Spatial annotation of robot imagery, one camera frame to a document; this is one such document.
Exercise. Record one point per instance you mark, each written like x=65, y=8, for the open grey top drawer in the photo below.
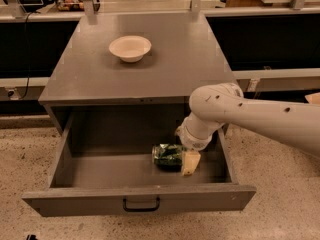
x=88, y=178

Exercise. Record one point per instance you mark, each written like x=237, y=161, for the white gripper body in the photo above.
x=196, y=142

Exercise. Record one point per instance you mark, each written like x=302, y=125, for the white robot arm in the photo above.
x=212, y=106

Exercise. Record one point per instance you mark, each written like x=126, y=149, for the white bowl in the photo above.
x=130, y=48

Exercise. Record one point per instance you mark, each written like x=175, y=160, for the black drawer handle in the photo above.
x=141, y=206

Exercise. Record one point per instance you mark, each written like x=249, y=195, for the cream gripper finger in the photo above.
x=190, y=161
x=178, y=131

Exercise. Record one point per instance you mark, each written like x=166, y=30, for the green soda can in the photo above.
x=167, y=155

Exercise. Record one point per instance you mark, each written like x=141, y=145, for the grey cabinet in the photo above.
x=184, y=55

